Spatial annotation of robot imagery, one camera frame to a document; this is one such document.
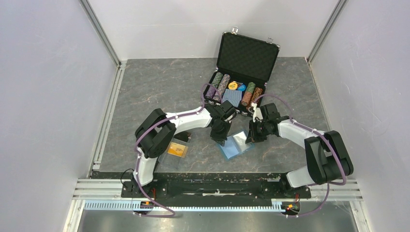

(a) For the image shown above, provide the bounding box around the dark card stack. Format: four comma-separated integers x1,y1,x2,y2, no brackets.
174,131,192,143

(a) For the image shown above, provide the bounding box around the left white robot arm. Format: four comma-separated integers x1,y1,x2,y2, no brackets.
133,101,237,197

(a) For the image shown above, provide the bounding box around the clear plastic card box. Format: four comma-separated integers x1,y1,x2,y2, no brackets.
159,131,192,167

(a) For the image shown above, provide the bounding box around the pink grey chip row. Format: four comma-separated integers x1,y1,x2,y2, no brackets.
212,74,231,102

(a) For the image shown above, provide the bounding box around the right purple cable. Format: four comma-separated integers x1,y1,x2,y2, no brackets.
253,93,348,218

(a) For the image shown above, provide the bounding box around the orange brown chip row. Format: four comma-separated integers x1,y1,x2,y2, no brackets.
248,87,263,109

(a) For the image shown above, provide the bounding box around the yellow dealer button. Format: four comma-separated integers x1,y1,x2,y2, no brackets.
228,82,238,90

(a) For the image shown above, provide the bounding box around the blue dealer button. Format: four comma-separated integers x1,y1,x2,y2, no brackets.
237,84,247,91

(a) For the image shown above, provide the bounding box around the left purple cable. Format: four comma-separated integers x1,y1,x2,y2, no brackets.
133,83,225,218

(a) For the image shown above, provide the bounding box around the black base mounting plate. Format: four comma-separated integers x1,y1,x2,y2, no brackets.
90,171,311,207

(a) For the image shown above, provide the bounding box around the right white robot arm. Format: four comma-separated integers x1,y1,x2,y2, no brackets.
246,103,354,197

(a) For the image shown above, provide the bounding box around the purple green chip row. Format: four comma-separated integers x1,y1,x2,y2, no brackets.
205,72,223,99

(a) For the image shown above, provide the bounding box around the blue playing card deck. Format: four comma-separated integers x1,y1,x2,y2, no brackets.
222,89,242,107

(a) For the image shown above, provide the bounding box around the black poker chip case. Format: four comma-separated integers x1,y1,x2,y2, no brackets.
203,27,280,116

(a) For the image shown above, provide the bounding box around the purple cable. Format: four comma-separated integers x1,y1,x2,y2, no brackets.
253,93,348,218
133,83,225,218

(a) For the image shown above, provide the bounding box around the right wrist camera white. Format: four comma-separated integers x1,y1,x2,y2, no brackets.
251,102,263,123

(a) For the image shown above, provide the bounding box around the green red chip row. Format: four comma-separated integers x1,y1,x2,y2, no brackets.
241,82,256,107

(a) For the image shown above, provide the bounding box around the blue card holder wallet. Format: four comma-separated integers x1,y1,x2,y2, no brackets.
217,130,255,160

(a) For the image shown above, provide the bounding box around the white slotted cable duct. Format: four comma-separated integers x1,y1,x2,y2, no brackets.
83,200,300,213

